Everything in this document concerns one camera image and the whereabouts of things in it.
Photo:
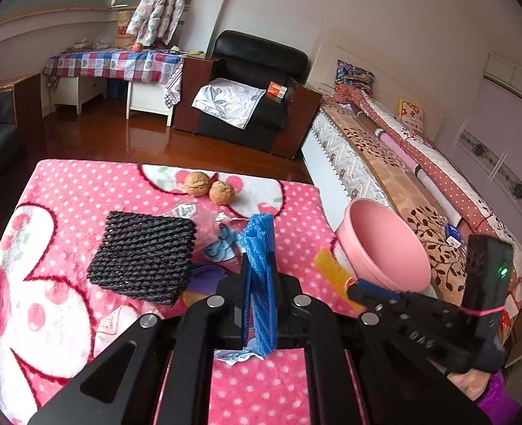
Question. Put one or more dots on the yellow strip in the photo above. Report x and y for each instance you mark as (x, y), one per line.
(332, 270)

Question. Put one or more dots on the small blue box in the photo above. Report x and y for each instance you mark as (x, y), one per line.
(455, 235)

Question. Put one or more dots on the person's right forearm purple sleeve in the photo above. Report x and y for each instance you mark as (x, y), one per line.
(500, 398)

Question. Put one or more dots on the white wardrobe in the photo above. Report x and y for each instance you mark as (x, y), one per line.
(500, 141)

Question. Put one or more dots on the white table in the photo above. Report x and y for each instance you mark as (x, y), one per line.
(148, 97)

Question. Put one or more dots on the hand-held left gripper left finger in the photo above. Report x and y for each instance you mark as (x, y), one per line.
(232, 310)

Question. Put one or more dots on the orange fruit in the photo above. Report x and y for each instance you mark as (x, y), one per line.
(137, 47)

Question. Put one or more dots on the purple wrapper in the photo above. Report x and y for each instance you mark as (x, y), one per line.
(203, 283)

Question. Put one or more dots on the pink polka-dot printed blanket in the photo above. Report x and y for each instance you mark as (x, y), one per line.
(66, 212)

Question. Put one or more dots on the orange box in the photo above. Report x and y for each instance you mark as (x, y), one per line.
(277, 89)

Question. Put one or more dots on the wooden side table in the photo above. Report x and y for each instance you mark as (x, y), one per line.
(19, 97)

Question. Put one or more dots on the pink rubber band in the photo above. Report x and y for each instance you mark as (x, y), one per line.
(482, 311)

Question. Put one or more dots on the red polka-dot quilt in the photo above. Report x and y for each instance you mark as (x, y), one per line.
(447, 177)

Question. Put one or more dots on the person's right hand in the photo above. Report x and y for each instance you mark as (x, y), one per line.
(467, 383)

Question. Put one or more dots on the hanging quilted jacket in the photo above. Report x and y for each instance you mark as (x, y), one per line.
(159, 9)

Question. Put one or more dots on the white crumpled wrapper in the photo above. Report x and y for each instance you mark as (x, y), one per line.
(236, 356)

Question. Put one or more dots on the yellow red floral pillow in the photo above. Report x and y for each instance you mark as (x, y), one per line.
(410, 114)

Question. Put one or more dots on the blue white printed wrapper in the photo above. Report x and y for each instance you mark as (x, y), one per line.
(221, 248)

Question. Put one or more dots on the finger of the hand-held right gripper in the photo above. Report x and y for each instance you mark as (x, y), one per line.
(363, 294)

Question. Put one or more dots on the pink plastic bowl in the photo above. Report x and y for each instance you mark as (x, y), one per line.
(376, 239)

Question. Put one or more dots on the rolled pink mat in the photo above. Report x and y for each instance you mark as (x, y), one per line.
(396, 146)

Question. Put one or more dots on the blue foam fruit net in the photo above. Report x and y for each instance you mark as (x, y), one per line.
(261, 274)

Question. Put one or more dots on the walnut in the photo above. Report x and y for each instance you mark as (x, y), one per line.
(197, 183)
(222, 192)

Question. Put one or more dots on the plain clear plastic wrapper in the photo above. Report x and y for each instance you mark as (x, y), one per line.
(210, 228)

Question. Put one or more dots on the bed with white mattress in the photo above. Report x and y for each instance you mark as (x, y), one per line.
(327, 159)

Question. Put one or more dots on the white wrapper with red print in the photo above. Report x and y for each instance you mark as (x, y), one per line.
(112, 323)

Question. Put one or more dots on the black foam fruit net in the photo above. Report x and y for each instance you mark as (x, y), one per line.
(141, 256)

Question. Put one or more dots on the checked tablecloth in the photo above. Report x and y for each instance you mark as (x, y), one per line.
(110, 64)

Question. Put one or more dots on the clear wrapper with dark print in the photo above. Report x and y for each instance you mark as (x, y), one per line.
(182, 212)

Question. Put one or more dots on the colourful patterned pillow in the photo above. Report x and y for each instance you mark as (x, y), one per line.
(354, 77)

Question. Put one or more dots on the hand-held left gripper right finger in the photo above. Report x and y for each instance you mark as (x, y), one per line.
(287, 314)

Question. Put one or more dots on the blue bin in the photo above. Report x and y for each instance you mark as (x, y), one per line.
(116, 89)

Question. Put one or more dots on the brown floral bedspread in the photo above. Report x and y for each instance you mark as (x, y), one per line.
(398, 172)

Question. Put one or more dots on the brown paper bag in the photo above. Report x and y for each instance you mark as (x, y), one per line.
(121, 31)

